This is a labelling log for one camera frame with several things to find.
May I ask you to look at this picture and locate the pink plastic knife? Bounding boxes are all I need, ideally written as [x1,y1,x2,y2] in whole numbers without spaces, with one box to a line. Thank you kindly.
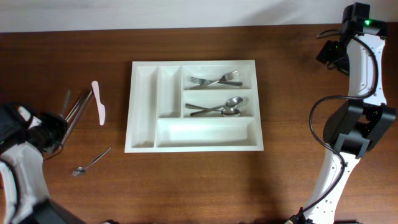
[91,80,106,126]

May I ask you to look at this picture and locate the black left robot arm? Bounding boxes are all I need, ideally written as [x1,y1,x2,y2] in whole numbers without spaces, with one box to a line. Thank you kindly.
[1,103,82,223]

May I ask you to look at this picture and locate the white cutlery tray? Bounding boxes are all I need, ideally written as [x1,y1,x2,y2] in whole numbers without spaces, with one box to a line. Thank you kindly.
[124,60,264,153]

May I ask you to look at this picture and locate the metal spoon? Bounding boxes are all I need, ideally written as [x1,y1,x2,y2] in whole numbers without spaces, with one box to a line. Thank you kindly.
[185,103,241,117]
[185,96,244,117]

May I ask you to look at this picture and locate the small metal teaspoon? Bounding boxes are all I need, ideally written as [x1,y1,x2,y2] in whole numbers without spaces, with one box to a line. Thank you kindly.
[72,146,112,177]
[60,90,70,118]

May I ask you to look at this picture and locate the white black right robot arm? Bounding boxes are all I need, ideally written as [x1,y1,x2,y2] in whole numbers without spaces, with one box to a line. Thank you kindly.
[288,2,397,223]

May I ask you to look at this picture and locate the metal fork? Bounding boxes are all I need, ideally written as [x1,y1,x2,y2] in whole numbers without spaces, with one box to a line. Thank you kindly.
[205,70,242,86]
[189,77,243,86]

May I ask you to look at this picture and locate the metal tongs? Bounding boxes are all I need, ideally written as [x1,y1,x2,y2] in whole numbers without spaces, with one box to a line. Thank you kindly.
[61,89,93,147]

